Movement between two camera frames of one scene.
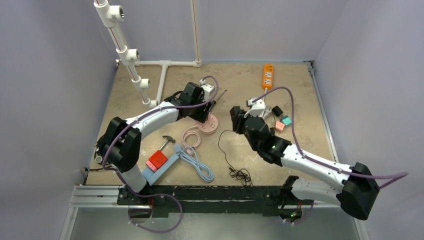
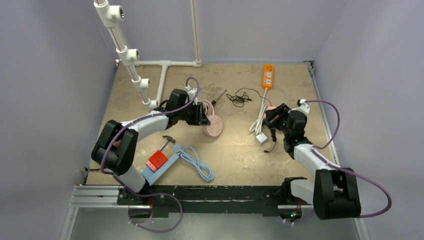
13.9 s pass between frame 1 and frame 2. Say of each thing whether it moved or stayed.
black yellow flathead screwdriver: stayed
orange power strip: stayed
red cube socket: stayed
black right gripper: moved
